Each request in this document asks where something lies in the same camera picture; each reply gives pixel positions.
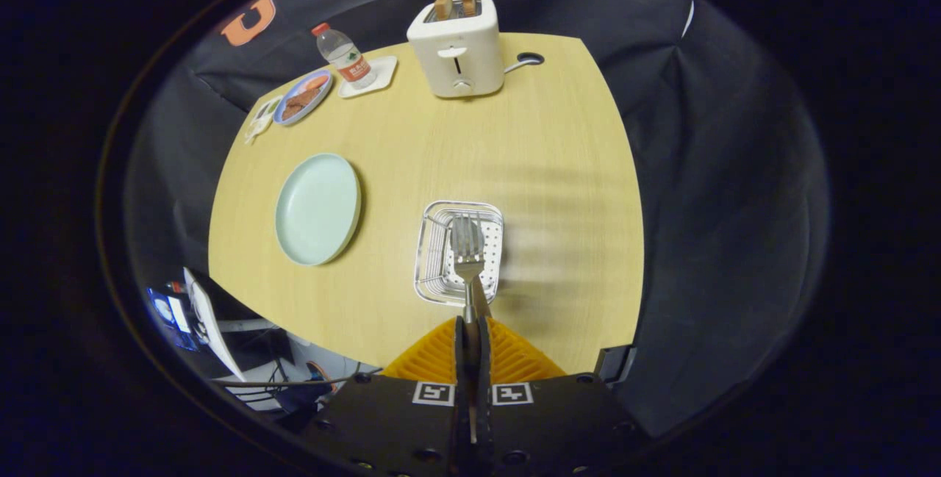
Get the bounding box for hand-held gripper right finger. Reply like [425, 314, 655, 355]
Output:
[476, 315, 648, 477]

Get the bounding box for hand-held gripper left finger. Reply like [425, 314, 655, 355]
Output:
[298, 315, 475, 477]

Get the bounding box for metal fork wooden handle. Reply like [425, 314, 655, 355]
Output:
[450, 214, 486, 323]

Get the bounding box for light green plate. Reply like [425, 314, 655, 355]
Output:
[274, 153, 362, 267]

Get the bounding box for white board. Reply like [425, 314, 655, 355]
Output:
[182, 268, 247, 382]

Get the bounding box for black backdrop cloth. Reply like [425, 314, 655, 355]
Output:
[125, 0, 831, 437]

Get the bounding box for blue plate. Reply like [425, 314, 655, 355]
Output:
[273, 69, 334, 126]

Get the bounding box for blue lit screen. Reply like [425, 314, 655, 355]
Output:
[145, 286, 198, 351]

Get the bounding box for white square coaster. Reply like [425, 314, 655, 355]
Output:
[337, 56, 398, 99]

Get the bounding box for reddish meat slices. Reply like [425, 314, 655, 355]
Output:
[283, 76, 329, 119]

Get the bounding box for white compartment sauce tray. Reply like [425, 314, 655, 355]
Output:
[245, 97, 283, 144]

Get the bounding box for white toaster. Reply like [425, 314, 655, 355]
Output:
[407, 0, 506, 99]

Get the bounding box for clear water bottle red cap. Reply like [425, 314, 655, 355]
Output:
[311, 22, 377, 90]

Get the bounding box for metal wire basket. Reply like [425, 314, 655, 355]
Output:
[413, 201, 505, 307]

